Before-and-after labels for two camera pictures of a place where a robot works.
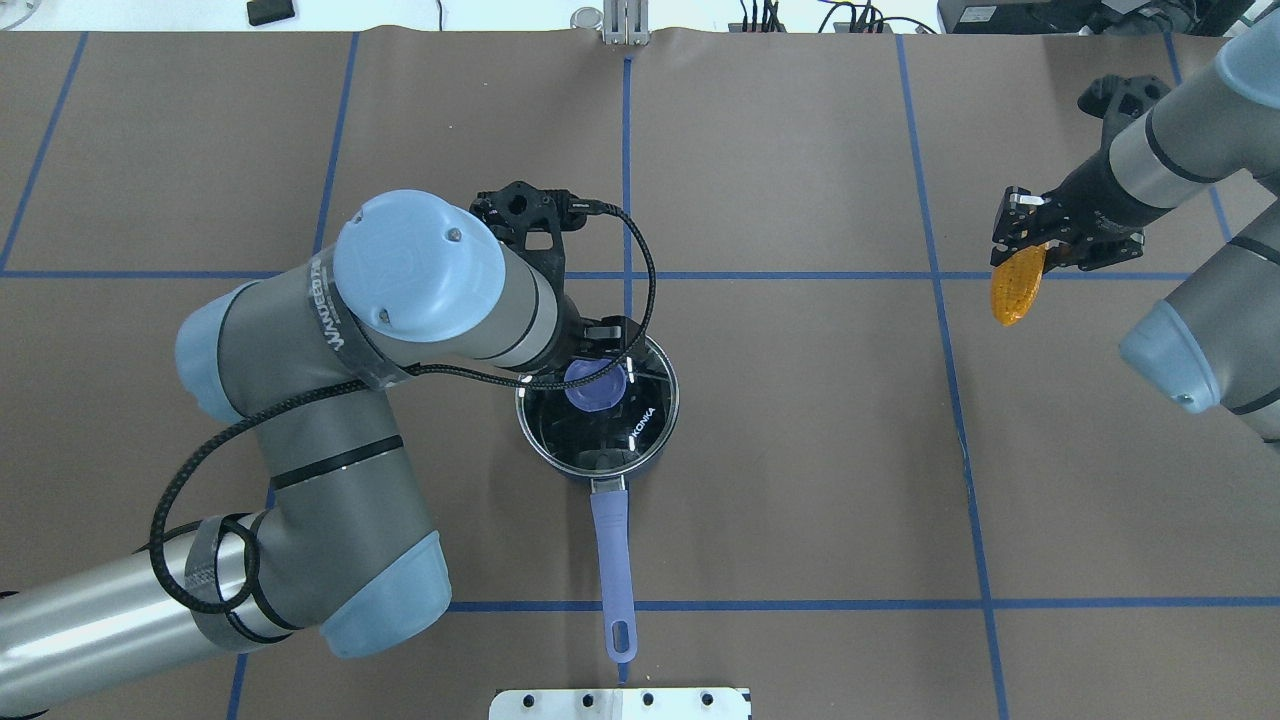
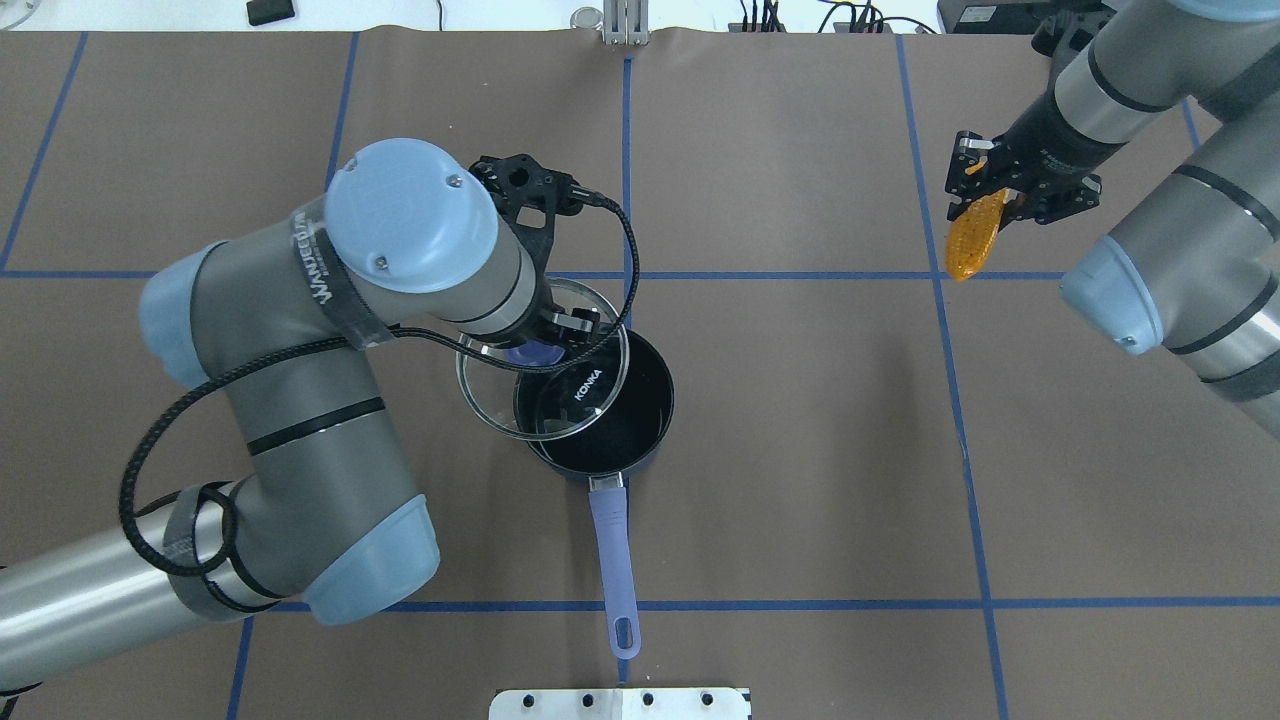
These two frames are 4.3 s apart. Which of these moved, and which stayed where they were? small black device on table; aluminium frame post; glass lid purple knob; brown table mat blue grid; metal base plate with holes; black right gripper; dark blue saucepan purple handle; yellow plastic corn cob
Moved: glass lid purple knob; black right gripper; yellow plastic corn cob
Stayed: brown table mat blue grid; metal base plate with holes; small black device on table; aluminium frame post; dark blue saucepan purple handle
